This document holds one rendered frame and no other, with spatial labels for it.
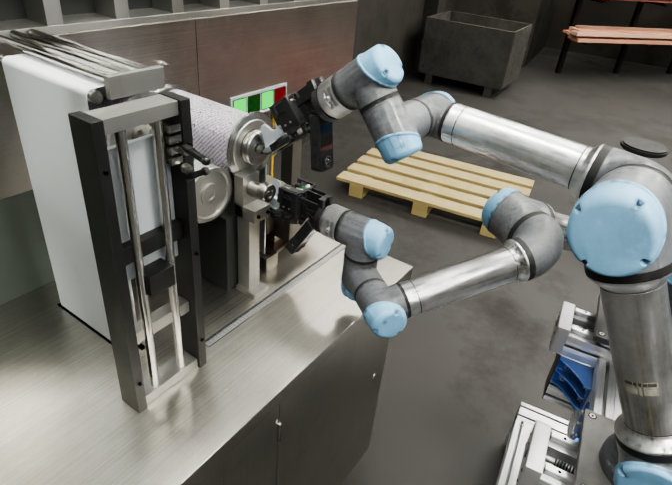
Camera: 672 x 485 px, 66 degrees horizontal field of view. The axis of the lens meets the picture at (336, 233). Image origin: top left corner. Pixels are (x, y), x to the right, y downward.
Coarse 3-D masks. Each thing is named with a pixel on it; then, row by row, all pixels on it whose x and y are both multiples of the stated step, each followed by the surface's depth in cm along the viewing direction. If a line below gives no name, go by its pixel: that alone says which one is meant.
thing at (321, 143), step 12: (312, 120) 98; (324, 120) 99; (312, 132) 100; (324, 132) 100; (312, 144) 100; (324, 144) 101; (312, 156) 102; (324, 156) 102; (312, 168) 103; (324, 168) 102
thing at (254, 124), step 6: (252, 120) 108; (258, 120) 109; (246, 126) 107; (252, 126) 108; (258, 126) 110; (240, 132) 106; (246, 132) 108; (240, 138) 107; (234, 144) 106; (240, 144) 107; (234, 150) 107; (234, 156) 107; (240, 156) 109; (240, 162) 110; (240, 168) 110; (246, 168) 112
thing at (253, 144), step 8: (248, 136) 108; (256, 136) 108; (248, 144) 107; (256, 144) 110; (264, 144) 111; (240, 152) 109; (248, 152) 108; (256, 152) 110; (248, 160) 109; (256, 160) 111
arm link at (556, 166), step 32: (448, 96) 100; (448, 128) 95; (480, 128) 91; (512, 128) 89; (512, 160) 89; (544, 160) 86; (576, 160) 83; (608, 160) 80; (640, 160) 77; (576, 192) 84
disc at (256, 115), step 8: (256, 112) 108; (240, 120) 105; (248, 120) 107; (264, 120) 111; (240, 128) 106; (272, 128) 115; (232, 136) 105; (232, 144) 106; (232, 152) 107; (232, 160) 108; (264, 160) 116; (232, 168) 108
